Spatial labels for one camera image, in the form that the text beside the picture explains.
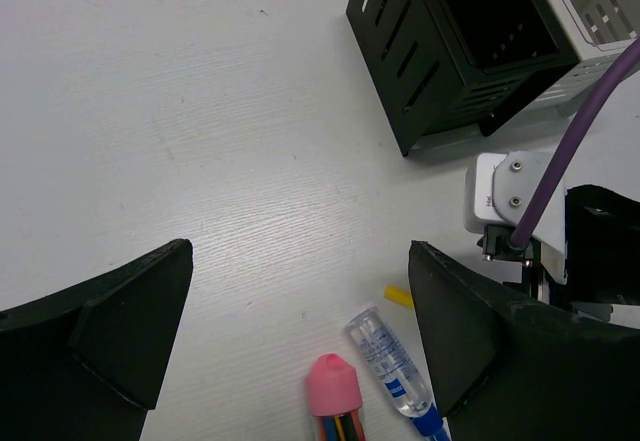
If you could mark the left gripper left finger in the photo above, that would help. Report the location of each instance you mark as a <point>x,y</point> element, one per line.
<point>88,362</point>

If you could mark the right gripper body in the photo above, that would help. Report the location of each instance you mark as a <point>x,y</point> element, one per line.
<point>601,267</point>

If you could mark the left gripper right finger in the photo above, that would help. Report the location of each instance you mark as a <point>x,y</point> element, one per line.
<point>504,366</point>

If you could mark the blue correction tape pen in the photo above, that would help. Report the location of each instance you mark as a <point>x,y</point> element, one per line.
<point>396,372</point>

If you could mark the pink glue stick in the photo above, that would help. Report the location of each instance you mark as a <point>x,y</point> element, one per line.
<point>334,400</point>

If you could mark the white slotted pen holder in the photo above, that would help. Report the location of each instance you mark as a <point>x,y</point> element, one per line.
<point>599,30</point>

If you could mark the black slotted pen holder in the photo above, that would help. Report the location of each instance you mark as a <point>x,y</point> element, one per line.
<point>439,65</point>

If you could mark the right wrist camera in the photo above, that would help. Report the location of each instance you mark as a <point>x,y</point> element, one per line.
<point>499,188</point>

